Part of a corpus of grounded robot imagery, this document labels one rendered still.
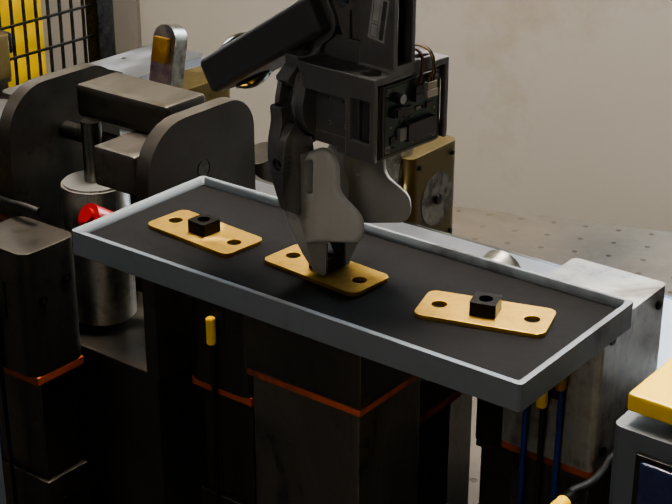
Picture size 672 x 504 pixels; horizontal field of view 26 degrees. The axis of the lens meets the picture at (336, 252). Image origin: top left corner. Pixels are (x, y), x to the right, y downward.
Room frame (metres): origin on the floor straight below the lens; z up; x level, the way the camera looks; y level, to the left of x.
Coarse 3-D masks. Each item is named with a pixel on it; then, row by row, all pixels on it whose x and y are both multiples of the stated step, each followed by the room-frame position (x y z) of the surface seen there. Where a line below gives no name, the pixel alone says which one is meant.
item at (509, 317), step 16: (432, 304) 0.83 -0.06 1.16; (448, 304) 0.83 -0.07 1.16; (464, 304) 0.83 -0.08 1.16; (480, 304) 0.81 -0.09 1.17; (496, 304) 0.81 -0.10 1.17; (512, 304) 0.83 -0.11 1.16; (432, 320) 0.81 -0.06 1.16; (448, 320) 0.81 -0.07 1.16; (464, 320) 0.81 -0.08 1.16; (480, 320) 0.81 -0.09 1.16; (496, 320) 0.81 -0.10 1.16; (512, 320) 0.81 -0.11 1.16; (544, 320) 0.81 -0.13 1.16; (528, 336) 0.79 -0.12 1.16; (544, 336) 0.79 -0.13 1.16
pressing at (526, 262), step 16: (0, 112) 1.71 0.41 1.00; (256, 176) 1.49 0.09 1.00; (272, 192) 1.44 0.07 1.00; (384, 224) 1.35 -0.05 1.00; (400, 224) 1.35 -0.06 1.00; (416, 224) 1.36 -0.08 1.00; (432, 240) 1.31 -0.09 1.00; (448, 240) 1.31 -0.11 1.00; (464, 240) 1.31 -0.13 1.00; (528, 256) 1.28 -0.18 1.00; (544, 272) 1.23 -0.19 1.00
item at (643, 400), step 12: (660, 372) 0.74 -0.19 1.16; (648, 384) 0.73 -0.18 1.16; (660, 384) 0.73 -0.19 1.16; (636, 396) 0.72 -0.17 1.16; (648, 396) 0.72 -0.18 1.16; (660, 396) 0.72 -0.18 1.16; (636, 408) 0.72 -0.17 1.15; (648, 408) 0.71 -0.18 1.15; (660, 408) 0.71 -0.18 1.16; (660, 420) 0.71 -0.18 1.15
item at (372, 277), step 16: (272, 256) 0.90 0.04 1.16; (288, 256) 0.91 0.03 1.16; (336, 256) 0.88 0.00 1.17; (288, 272) 0.88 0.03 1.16; (304, 272) 0.88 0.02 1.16; (336, 272) 0.88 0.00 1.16; (352, 272) 0.88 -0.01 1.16; (368, 272) 0.88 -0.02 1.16; (336, 288) 0.85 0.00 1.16; (352, 288) 0.85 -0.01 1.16; (368, 288) 0.85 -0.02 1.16
